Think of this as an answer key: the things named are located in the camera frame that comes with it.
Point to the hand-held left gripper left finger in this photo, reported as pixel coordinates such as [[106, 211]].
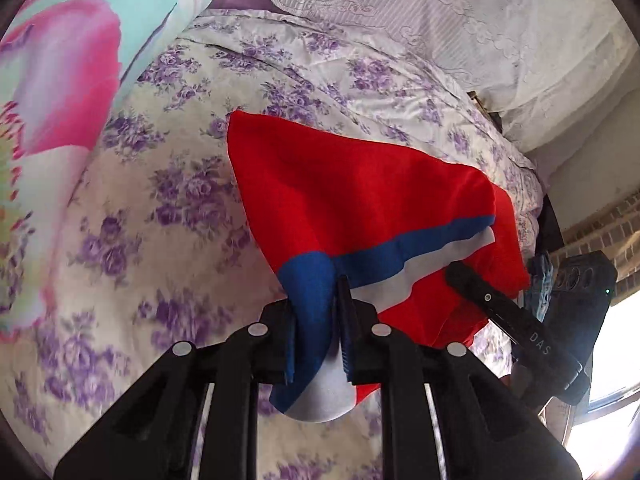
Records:
[[280, 320]]

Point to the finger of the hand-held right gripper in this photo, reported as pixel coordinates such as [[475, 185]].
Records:
[[480, 295]]

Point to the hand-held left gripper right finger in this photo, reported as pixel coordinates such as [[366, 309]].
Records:
[[350, 340]]

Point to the red blue white pants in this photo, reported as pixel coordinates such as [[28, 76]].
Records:
[[375, 200]]

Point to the person's right hand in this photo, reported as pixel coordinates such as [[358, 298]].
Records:
[[550, 415]]

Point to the blue jeans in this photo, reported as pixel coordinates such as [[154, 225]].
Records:
[[542, 285]]

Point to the bright window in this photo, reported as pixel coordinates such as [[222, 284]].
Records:
[[615, 410]]

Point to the purple floral bed sheet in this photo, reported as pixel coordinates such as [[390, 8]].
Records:
[[165, 210]]

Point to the white lace cloth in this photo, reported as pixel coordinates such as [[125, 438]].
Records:
[[425, 25]]

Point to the folded floral quilt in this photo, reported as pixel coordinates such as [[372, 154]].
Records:
[[65, 70]]

